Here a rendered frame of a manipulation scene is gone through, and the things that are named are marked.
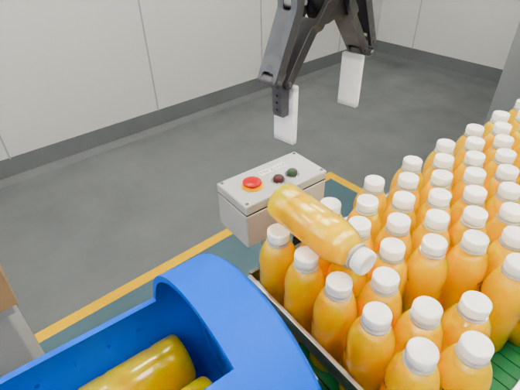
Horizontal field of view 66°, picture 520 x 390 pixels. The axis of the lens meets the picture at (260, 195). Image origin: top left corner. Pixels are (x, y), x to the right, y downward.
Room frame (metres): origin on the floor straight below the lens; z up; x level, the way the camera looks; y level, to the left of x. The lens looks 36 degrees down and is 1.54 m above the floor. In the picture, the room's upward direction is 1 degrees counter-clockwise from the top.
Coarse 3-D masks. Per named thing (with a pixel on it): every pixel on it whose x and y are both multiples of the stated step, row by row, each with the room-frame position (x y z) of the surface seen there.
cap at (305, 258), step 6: (306, 246) 0.47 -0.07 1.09; (300, 252) 0.45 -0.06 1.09; (306, 252) 0.45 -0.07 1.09; (312, 252) 0.45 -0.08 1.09; (294, 258) 0.45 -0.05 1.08; (300, 258) 0.44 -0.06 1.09; (306, 258) 0.44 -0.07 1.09; (312, 258) 0.44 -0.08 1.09; (318, 258) 0.44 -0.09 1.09; (300, 264) 0.43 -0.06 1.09; (306, 264) 0.43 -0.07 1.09; (312, 264) 0.43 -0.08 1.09
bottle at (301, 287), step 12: (288, 276) 0.44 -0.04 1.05; (300, 276) 0.43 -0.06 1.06; (312, 276) 0.43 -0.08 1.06; (324, 276) 0.45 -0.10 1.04; (288, 288) 0.43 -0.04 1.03; (300, 288) 0.42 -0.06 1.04; (312, 288) 0.42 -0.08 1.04; (288, 300) 0.43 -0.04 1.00; (300, 300) 0.42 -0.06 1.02; (312, 300) 0.42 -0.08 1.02; (300, 312) 0.42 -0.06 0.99; (312, 312) 0.42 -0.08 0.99; (300, 324) 0.42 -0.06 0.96
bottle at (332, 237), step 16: (288, 192) 0.53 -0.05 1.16; (304, 192) 0.53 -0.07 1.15; (272, 208) 0.52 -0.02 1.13; (288, 208) 0.50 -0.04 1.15; (304, 208) 0.49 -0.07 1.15; (320, 208) 0.48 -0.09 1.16; (288, 224) 0.48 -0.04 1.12; (304, 224) 0.46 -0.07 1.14; (320, 224) 0.45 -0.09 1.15; (336, 224) 0.44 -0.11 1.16; (304, 240) 0.45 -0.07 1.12; (320, 240) 0.43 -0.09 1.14; (336, 240) 0.42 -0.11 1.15; (352, 240) 0.42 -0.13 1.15; (320, 256) 0.43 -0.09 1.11; (336, 256) 0.41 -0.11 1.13
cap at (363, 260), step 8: (360, 248) 0.41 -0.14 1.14; (368, 248) 0.41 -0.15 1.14; (352, 256) 0.40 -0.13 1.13; (360, 256) 0.40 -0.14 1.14; (368, 256) 0.39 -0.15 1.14; (376, 256) 0.41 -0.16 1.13; (352, 264) 0.39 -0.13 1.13; (360, 264) 0.39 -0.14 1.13; (368, 264) 0.40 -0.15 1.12; (360, 272) 0.39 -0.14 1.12
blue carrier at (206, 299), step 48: (192, 288) 0.27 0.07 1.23; (240, 288) 0.26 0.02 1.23; (96, 336) 0.30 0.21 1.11; (144, 336) 0.33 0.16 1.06; (192, 336) 0.35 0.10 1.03; (240, 336) 0.21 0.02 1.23; (288, 336) 0.22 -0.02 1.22; (0, 384) 0.24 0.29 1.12; (48, 384) 0.26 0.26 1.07; (240, 384) 0.18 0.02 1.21; (288, 384) 0.18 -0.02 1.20
